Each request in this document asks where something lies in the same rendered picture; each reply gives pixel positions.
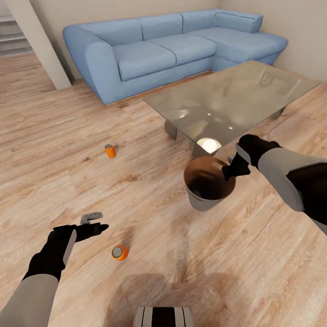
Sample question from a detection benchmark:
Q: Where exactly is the can of soda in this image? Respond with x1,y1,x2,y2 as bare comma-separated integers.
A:
105,144,116,158
193,188,210,199
111,245,129,261

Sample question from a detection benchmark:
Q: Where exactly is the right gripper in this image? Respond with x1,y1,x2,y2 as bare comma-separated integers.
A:
222,159,250,181

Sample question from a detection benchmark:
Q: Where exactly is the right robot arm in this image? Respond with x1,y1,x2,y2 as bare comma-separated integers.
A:
222,134,327,235

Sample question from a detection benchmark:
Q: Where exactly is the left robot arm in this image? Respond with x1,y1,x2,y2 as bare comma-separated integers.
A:
0,212,109,327

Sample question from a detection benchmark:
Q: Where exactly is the trash can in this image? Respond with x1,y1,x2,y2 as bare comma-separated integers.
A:
183,156,236,211

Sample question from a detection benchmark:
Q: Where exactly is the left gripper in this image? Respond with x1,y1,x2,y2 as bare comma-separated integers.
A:
81,223,109,240

